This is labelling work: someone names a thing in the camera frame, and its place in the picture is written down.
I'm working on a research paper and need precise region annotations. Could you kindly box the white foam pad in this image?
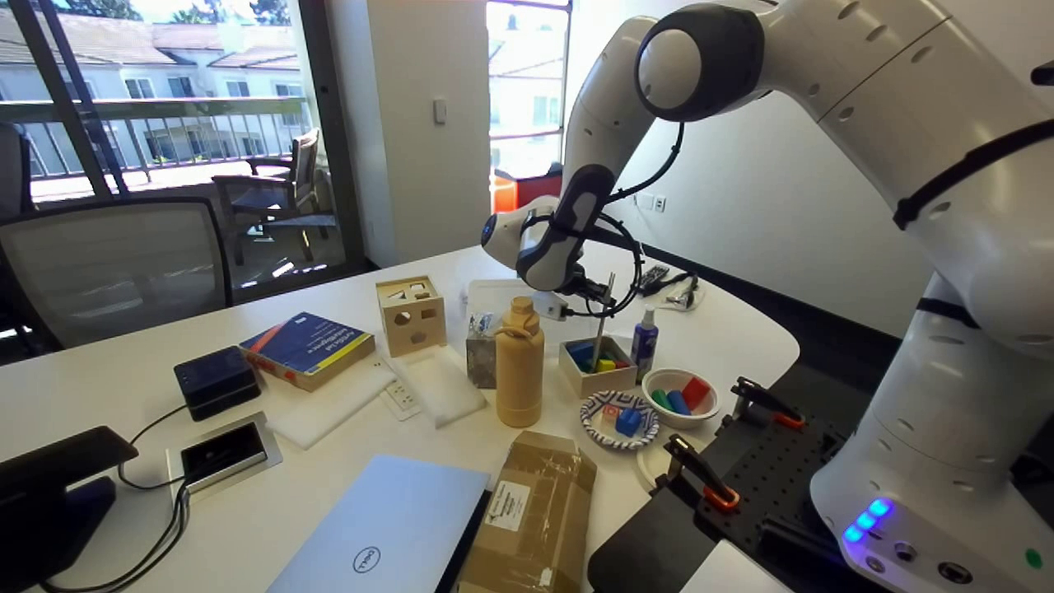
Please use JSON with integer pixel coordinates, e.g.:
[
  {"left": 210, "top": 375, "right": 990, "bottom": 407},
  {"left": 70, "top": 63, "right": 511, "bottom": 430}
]
[{"left": 385, "top": 342, "right": 490, "bottom": 427}]

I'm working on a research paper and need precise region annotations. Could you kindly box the small open wooden box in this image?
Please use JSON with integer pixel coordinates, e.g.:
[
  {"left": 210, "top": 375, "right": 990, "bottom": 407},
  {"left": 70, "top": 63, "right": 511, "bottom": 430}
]
[{"left": 555, "top": 331, "right": 639, "bottom": 398}]

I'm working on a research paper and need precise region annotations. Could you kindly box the blue patterned plate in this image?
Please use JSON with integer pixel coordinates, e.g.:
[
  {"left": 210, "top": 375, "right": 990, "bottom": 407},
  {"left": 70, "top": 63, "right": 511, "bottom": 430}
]
[{"left": 576, "top": 390, "right": 665, "bottom": 456}]

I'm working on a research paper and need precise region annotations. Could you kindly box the red block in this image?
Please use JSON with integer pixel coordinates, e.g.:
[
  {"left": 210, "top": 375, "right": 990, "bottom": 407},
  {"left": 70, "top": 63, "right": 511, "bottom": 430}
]
[{"left": 679, "top": 375, "right": 714, "bottom": 412}]

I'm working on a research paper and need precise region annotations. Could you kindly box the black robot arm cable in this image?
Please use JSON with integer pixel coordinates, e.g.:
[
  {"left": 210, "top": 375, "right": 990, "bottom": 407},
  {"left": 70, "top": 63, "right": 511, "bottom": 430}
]
[{"left": 519, "top": 118, "right": 689, "bottom": 322}]

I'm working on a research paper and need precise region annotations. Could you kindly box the patio chair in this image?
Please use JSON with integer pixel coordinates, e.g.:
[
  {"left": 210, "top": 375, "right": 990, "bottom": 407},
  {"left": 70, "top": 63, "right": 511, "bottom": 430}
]
[{"left": 246, "top": 128, "right": 343, "bottom": 237}]

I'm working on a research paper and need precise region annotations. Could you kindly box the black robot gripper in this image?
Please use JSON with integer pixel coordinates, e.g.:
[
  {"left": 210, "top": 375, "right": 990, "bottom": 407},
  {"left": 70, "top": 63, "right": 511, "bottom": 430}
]
[{"left": 555, "top": 271, "right": 620, "bottom": 325}]

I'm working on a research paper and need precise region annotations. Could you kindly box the grey mesh office chair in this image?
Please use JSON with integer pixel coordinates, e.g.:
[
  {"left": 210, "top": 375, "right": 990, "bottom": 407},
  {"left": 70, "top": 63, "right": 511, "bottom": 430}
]
[{"left": 0, "top": 194, "right": 234, "bottom": 354}]

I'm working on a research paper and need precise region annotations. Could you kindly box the white flat board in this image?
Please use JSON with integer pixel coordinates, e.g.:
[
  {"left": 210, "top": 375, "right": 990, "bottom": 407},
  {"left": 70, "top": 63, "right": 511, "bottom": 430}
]
[{"left": 259, "top": 360, "right": 399, "bottom": 452}]

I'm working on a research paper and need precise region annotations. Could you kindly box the red orange box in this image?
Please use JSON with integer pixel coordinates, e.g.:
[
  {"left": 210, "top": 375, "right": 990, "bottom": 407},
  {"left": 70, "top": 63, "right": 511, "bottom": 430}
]
[{"left": 490, "top": 161, "right": 565, "bottom": 241}]

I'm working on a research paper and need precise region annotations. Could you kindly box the black power cable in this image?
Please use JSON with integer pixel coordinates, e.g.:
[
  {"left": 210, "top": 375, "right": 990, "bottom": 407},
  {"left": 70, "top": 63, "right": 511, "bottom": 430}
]
[{"left": 44, "top": 402, "right": 195, "bottom": 593}]

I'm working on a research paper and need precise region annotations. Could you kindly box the brown cardboard package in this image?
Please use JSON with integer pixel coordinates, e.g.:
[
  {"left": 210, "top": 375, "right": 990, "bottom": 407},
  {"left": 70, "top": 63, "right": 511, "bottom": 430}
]
[{"left": 455, "top": 427, "right": 602, "bottom": 593}]

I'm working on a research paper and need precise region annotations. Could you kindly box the small pen holder cup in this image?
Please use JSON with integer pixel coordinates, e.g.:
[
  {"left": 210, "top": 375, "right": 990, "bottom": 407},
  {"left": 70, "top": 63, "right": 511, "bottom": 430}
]
[{"left": 464, "top": 316, "right": 501, "bottom": 392}]

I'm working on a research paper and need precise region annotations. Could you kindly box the thin pale wooden stick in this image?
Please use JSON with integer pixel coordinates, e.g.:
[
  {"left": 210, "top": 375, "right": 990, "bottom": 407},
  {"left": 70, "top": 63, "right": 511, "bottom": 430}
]
[{"left": 589, "top": 274, "right": 616, "bottom": 373}]

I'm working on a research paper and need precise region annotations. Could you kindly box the wooden shape sorter cube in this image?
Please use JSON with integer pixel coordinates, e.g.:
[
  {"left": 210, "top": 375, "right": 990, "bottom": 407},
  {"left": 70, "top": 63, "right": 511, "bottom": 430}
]
[{"left": 371, "top": 274, "right": 452, "bottom": 360}]

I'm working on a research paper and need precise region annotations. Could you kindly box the black tablet on stand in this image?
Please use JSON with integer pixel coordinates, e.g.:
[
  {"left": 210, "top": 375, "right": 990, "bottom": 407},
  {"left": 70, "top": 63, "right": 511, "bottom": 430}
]
[{"left": 0, "top": 424, "right": 142, "bottom": 593}]

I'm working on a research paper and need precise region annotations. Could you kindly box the black orange clamp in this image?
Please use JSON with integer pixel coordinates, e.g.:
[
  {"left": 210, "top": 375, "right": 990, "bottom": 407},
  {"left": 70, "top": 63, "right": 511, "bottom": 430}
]
[
  {"left": 730, "top": 375, "right": 809, "bottom": 436},
  {"left": 663, "top": 430, "right": 745, "bottom": 514}
]

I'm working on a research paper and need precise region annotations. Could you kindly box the white bowl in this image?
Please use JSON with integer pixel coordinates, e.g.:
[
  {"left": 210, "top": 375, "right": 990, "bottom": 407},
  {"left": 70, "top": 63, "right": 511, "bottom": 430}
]
[{"left": 639, "top": 365, "right": 723, "bottom": 430}]

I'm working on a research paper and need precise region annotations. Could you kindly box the black square box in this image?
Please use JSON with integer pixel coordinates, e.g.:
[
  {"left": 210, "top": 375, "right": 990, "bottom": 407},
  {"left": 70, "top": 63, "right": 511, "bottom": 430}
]
[{"left": 172, "top": 342, "right": 263, "bottom": 421}]

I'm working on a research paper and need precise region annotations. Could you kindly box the balcony railing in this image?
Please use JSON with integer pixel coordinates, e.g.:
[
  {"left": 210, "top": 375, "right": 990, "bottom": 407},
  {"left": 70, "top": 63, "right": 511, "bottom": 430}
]
[{"left": 0, "top": 96, "right": 315, "bottom": 183}]

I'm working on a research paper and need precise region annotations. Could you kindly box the blue glue bottle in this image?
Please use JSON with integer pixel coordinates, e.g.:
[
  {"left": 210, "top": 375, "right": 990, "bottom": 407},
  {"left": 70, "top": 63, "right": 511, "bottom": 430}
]
[{"left": 629, "top": 307, "right": 663, "bottom": 385}]

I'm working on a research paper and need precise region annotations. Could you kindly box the blue block on plate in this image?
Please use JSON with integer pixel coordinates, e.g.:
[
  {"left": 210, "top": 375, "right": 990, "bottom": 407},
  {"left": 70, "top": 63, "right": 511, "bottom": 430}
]
[{"left": 613, "top": 406, "right": 649, "bottom": 441}]

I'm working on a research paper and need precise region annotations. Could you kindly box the tan water bottle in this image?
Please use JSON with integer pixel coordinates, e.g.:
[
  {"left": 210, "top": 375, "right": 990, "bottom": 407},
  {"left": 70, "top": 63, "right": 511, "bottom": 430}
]
[{"left": 495, "top": 292, "right": 548, "bottom": 430}]

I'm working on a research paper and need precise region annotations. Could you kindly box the blue yellow red book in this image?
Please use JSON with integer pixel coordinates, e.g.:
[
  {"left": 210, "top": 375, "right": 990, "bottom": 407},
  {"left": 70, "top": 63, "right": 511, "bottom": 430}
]
[{"left": 241, "top": 311, "right": 378, "bottom": 392}]

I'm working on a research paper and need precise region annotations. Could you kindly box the black perforated mounting board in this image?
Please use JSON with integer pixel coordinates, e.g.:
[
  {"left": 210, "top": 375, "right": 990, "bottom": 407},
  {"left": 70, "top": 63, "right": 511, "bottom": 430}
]
[{"left": 585, "top": 360, "right": 884, "bottom": 593}]

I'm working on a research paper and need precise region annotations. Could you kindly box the silver laptop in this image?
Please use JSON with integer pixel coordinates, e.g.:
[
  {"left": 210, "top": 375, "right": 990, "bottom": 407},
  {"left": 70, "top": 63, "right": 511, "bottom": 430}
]
[{"left": 263, "top": 456, "right": 495, "bottom": 593}]

